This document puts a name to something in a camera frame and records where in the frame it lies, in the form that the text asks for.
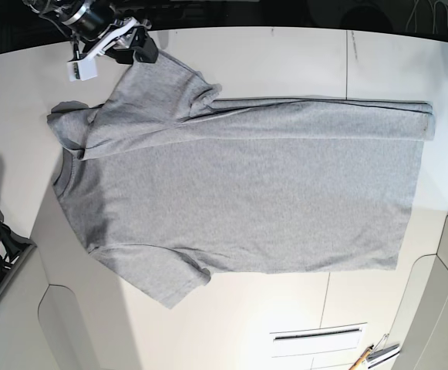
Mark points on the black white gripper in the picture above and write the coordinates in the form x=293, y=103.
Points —
x=98, y=29

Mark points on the grey T-shirt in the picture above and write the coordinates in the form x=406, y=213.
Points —
x=166, y=184

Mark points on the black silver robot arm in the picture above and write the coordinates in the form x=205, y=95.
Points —
x=52, y=12

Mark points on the black power strip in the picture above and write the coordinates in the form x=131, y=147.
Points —
x=154, y=12

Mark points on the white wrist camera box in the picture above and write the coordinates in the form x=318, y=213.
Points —
x=81, y=70

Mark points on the white cable grommet plate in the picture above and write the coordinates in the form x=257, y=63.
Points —
x=316, y=341

